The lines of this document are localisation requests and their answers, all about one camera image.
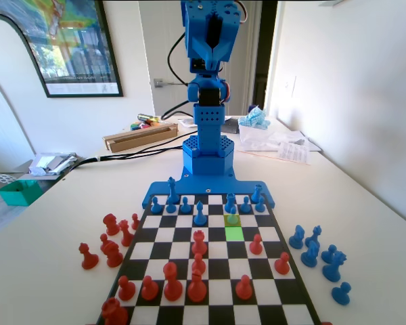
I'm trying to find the blue chess king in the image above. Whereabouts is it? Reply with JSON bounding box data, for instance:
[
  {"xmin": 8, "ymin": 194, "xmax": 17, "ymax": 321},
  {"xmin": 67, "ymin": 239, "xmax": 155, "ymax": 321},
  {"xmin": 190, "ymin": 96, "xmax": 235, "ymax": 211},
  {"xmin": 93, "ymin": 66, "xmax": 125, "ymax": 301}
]
[{"xmin": 166, "ymin": 176, "xmax": 179, "ymax": 204}]

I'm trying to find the printed paper sheet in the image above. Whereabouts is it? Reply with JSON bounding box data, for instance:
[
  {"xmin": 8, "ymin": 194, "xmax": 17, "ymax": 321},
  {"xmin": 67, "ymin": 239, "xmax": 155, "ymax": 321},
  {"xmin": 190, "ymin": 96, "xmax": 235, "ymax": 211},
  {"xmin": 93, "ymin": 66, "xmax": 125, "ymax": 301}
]
[{"xmin": 276, "ymin": 139, "xmax": 313, "ymax": 166}]

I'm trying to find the green plastic box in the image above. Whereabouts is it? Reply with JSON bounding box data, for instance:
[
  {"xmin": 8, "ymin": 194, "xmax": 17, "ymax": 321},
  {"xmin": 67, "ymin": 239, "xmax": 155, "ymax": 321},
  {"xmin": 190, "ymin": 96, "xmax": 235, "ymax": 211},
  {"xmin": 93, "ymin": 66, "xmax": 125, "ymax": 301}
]
[{"xmin": 0, "ymin": 179, "xmax": 44, "ymax": 207}]

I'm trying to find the black looped cable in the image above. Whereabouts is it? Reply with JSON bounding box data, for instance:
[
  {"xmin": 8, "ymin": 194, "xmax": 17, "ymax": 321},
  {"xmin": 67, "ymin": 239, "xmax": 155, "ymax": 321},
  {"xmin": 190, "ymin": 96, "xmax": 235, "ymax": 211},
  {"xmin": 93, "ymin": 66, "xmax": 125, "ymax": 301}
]
[{"xmin": 160, "ymin": 32, "xmax": 198, "ymax": 120}]

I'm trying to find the colourful marker bundle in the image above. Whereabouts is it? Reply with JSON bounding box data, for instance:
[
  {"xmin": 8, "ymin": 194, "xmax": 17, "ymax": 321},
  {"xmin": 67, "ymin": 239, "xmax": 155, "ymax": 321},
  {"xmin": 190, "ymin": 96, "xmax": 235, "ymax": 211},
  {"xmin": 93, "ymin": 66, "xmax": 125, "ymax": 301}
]
[{"xmin": 129, "ymin": 112, "xmax": 164, "ymax": 132}]

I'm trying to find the black cable bundle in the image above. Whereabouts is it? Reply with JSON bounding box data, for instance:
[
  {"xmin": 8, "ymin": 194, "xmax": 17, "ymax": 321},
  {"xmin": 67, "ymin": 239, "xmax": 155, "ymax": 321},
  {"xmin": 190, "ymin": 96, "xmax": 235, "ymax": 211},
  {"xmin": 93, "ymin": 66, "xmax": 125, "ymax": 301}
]
[{"xmin": 68, "ymin": 144, "xmax": 190, "ymax": 174}]

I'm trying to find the red chess rook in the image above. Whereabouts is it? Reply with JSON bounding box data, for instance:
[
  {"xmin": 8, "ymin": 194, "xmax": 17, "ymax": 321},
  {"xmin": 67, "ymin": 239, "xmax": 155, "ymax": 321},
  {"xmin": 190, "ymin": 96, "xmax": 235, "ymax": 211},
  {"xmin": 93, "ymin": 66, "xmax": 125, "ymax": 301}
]
[
  {"xmin": 101, "ymin": 297, "xmax": 129, "ymax": 325},
  {"xmin": 191, "ymin": 230, "xmax": 208, "ymax": 257}
]

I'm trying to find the crumpled paper pile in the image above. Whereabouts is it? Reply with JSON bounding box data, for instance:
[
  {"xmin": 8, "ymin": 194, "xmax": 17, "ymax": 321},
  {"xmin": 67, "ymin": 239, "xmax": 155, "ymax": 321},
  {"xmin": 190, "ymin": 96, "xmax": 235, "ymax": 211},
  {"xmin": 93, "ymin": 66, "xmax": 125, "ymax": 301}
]
[{"xmin": 27, "ymin": 152, "xmax": 78, "ymax": 176}]

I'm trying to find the red white wire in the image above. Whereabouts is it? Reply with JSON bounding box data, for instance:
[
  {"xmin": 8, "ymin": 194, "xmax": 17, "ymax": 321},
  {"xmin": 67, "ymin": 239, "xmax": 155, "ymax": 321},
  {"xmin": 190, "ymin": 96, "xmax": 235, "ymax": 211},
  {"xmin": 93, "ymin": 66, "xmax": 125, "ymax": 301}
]
[{"xmin": 235, "ymin": 0, "xmax": 250, "ymax": 25}]

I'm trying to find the long cardboard box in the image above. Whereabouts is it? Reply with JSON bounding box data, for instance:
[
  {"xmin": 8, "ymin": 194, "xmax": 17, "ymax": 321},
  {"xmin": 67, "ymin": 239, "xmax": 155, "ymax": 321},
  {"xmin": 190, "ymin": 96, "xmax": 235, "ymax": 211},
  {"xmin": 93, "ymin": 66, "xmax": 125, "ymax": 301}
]
[{"xmin": 102, "ymin": 123, "xmax": 179, "ymax": 154}]

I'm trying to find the blue chess knight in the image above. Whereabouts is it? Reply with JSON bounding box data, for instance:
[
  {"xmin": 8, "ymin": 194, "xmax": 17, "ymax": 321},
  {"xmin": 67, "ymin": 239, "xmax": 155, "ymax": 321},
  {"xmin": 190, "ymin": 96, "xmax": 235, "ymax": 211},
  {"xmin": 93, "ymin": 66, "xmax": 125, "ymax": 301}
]
[
  {"xmin": 300, "ymin": 240, "xmax": 320, "ymax": 269},
  {"xmin": 288, "ymin": 224, "xmax": 307, "ymax": 250}
]

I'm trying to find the clear plastic bag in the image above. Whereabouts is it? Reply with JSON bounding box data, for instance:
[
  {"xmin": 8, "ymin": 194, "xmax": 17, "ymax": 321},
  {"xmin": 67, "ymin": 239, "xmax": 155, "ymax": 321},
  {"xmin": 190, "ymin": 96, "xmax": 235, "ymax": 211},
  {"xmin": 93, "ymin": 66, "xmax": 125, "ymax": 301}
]
[{"xmin": 238, "ymin": 116, "xmax": 306, "ymax": 152}]

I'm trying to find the black white chessboard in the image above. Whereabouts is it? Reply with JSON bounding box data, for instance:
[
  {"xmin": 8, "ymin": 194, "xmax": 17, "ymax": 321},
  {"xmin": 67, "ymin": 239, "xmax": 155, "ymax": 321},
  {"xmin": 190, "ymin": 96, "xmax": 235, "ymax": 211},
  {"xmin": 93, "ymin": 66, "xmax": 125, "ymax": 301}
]
[{"xmin": 95, "ymin": 193, "xmax": 323, "ymax": 325}]

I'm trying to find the dark grey pad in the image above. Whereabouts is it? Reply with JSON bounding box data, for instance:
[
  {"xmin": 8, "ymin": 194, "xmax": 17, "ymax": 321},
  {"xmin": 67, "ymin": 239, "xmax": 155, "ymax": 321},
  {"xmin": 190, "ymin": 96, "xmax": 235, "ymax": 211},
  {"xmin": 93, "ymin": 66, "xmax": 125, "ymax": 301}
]
[{"xmin": 221, "ymin": 118, "xmax": 242, "ymax": 135}]

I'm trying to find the blue white cloth bundle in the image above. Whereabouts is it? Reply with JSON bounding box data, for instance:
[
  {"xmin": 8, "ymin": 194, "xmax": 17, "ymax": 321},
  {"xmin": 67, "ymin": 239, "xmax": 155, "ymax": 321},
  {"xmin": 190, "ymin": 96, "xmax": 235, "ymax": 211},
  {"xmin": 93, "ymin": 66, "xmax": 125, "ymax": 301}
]
[{"xmin": 238, "ymin": 106, "xmax": 272, "ymax": 131}]

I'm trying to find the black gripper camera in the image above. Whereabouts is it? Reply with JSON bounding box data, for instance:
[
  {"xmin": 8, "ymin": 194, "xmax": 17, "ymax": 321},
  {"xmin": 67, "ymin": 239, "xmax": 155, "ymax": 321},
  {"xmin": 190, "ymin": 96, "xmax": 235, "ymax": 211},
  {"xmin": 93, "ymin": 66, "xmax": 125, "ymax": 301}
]
[{"xmin": 189, "ymin": 57, "xmax": 223, "ymax": 74}]

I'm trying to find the black framed poster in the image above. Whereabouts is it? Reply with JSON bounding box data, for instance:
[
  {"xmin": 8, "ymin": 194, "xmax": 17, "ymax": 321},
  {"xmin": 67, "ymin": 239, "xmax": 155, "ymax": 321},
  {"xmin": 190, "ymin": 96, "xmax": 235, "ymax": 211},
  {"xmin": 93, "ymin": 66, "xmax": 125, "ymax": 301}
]
[{"xmin": 0, "ymin": 0, "xmax": 125, "ymax": 99}]

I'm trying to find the silver door handle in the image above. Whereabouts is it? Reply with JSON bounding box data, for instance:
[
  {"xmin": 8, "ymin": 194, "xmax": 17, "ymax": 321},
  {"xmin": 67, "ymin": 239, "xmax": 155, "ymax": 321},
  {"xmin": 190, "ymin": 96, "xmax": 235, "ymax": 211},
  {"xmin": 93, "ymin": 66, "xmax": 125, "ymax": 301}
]
[{"xmin": 153, "ymin": 78, "xmax": 190, "ymax": 89}]

